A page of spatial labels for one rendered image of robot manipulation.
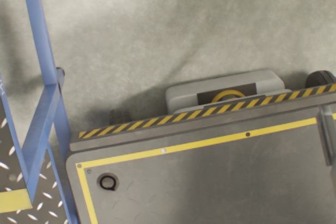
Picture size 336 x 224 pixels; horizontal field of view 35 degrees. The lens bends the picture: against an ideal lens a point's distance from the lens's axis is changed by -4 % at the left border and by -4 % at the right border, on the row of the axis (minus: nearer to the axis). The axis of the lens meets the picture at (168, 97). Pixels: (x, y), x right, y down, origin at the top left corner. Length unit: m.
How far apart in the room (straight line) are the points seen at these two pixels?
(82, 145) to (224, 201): 0.30
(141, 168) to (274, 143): 0.26
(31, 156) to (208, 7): 0.62
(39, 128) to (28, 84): 0.39
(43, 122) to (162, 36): 0.44
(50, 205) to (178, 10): 0.55
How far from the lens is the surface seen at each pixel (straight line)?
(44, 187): 0.97
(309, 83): 1.34
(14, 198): 0.75
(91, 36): 1.28
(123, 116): 1.21
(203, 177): 1.06
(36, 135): 0.92
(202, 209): 1.09
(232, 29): 1.30
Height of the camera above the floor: 1.25
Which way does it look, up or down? 70 degrees down
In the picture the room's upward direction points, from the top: 164 degrees clockwise
